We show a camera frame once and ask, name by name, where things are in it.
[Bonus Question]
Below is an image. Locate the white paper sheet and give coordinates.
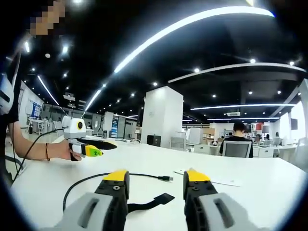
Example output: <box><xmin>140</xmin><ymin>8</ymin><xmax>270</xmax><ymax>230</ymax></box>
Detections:
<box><xmin>173</xmin><ymin>168</ymin><xmax>242</xmax><ymax>187</ymax></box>

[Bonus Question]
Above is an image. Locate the curved ceiling light strip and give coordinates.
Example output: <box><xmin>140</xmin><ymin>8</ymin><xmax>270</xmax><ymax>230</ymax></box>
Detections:
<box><xmin>114</xmin><ymin>5</ymin><xmax>275</xmax><ymax>74</ymax></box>

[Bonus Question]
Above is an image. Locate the black charging cable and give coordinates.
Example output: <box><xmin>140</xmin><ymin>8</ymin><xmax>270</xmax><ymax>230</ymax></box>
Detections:
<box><xmin>63</xmin><ymin>171</ymin><xmax>174</xmax><ymax>213</ymax></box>

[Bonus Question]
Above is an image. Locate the blue standing banner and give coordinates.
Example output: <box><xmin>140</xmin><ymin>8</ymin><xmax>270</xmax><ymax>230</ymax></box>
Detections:
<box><xmin>111</xmin><ymin>115</ymin><xmax>120</xmax><ymax>139</ymax></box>

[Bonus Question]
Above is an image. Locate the black box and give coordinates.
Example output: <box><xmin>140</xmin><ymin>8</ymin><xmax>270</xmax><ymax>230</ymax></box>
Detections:
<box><xmin>146</xmin><ymin>134</ymin><xmax>162</xmax><ymax>146</ymax></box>

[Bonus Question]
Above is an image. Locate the white desk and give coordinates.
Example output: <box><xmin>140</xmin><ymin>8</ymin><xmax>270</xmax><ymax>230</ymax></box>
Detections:
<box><xmin>11</xmin><ymin>136</ymin><xmax>308</xmax><ymax>231</ymax></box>

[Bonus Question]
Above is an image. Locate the white chest-worn device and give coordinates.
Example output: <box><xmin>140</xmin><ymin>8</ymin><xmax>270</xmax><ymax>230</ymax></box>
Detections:
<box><xmin>0</xmin><ymin>73</ymin><xmax>14</xmax><ymax>116</ymax></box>

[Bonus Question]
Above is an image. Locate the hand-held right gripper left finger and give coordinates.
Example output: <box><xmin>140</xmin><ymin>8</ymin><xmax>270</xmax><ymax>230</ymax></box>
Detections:
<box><xmin>39</xmin><ymin>169</ymin><xmax>130</xmax><ymax>231</ymax></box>

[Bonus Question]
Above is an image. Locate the grey mesh office chair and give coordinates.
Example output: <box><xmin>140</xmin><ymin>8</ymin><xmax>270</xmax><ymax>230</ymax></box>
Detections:
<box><xmin>221</xmin><ymin>140</ymin><xmax>252</xmax><ymax>158</ymax></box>

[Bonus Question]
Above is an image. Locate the person's left hand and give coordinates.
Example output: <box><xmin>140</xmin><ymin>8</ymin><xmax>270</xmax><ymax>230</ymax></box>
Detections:
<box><xmin>49</xmin><ymin>141</ymin><xmax>73</xmax><ymax>161</ymax></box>

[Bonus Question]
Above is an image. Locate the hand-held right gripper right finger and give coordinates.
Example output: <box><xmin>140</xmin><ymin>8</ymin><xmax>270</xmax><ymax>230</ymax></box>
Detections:
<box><xmin>183</xmin><ymin>167</ymin><xmax>268</xmax><ymax>231</ymax></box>

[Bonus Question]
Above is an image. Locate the straight ceiling light strip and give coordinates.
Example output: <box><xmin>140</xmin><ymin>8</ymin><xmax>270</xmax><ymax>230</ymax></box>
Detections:
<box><xmin>37</xmin><ymin>75</ymin><xmax>60</xmax><ymax>106</ymax></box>

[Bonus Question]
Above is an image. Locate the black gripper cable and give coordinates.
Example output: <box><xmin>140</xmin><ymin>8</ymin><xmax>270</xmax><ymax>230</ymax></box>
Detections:
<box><xmin>12</xmin><ymin>128</ymin><xmax>66</xmax><ymax>181</ymax></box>

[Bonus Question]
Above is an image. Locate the white square pillar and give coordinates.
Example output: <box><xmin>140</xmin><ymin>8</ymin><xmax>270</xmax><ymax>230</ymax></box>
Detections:
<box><xmin>141</xmin><ymin>86</ymin><xmax>184</xmax><ymax>148</ymax></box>

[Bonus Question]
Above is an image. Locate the black Velcro strap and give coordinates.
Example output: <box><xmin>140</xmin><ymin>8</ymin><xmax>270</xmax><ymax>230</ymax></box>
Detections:
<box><xmin>127</xmin><ymin>192</ymin><xmax>176</xmax><ymax>214</ymax></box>

